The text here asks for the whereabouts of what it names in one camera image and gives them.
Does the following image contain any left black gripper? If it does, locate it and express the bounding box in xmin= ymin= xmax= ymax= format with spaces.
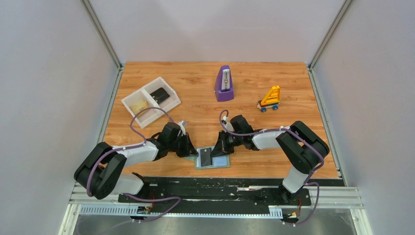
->
xmin=168 ymin=133 xmax=199 ymax=158

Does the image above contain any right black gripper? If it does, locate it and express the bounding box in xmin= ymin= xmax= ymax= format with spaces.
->
xmin=210 ymin=130 xmax=244 ymax=158

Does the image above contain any green card holder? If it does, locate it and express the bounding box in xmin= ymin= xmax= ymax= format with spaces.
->
xmin=185 ymin=146 xmax=230 ymax=169

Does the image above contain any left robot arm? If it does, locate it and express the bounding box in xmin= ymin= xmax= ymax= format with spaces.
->
xmin=73 ymin=121 xmax=198 ymax=202

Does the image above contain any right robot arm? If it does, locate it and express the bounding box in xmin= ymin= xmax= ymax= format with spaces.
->
xmin=210 ymin=115 xmax=330 ymax=205

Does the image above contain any black card in tray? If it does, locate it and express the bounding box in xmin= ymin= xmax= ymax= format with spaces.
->
xmin=150 ymin=87 xmax=170 ymax=105

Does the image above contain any gold card in tray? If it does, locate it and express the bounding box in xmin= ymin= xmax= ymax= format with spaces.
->
xmin=130 ymin=99 xmax=149 ymax=115

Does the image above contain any purple metronome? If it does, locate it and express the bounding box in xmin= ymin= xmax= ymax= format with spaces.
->
xmin=214 ymin=65 xmax=234 ymax=102

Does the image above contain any white two-compartment tray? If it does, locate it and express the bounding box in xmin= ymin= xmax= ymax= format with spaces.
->
xmin=121 ymin=76 xmax=181 ymax=128

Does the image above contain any yellow toy car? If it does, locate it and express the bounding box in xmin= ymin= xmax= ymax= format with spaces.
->
xmin=257 ymin=86 xmax=280 ymax=112

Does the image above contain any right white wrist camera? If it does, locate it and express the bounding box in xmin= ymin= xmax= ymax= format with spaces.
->
xmin=224 ymin=121 xmax=234 ymax=132

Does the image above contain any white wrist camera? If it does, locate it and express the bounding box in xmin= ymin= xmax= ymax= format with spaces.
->
xmin=224 ymin=121 xmax=234 ymax=132
xmin=177 ymin=120 xmax=187 ymax=135

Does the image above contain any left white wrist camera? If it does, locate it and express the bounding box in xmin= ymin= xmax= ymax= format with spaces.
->
xmin=177 ymin=120 xmax=187 ymax=135

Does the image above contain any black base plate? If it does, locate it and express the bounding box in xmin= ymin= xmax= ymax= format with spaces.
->
xmin=121 ymin=177 xmax=315 ymax=212

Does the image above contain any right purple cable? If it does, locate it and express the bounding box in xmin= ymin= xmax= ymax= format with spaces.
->
xmin=219 ymin=110 xmax=325 ymax=226

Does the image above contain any purple cable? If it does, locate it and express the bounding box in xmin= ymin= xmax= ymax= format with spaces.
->
xmin=86 ymin=107 xmax=182 ymax=223
xmin=219 ymin=110 xmax=325 ymax=226

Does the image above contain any aluminium slotted rail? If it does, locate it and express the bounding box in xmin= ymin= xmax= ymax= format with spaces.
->
xmin=69 ymin=185 xmax=283 ymax=219

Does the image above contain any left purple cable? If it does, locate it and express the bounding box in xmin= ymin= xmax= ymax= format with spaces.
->
xmin=86 ymin=107 xmax=182 ymax=223

